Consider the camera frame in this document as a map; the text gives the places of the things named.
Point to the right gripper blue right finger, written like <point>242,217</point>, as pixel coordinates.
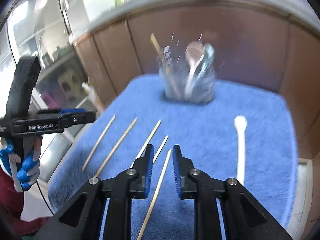
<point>178,163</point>

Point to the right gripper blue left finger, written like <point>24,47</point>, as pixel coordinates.
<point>146,173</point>

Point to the wooden chopstick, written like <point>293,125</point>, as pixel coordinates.
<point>166,66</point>
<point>152,133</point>
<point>98,142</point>
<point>160,148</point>
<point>155,195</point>
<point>114,148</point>

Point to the white plastic fork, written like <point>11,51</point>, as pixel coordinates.
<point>240,124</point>

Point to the pink white ceramic spoon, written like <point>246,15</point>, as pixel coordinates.
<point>194,54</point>

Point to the blue gloved left hand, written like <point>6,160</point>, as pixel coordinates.
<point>26,171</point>

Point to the beige plastic stool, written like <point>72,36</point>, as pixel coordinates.
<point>70,84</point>

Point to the blue towel mat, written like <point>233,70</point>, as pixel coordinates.
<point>205,134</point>

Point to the clear utensil holder with rack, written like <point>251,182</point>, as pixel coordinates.
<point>187,70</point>

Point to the sliding glass door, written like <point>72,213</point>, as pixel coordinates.
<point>37,28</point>

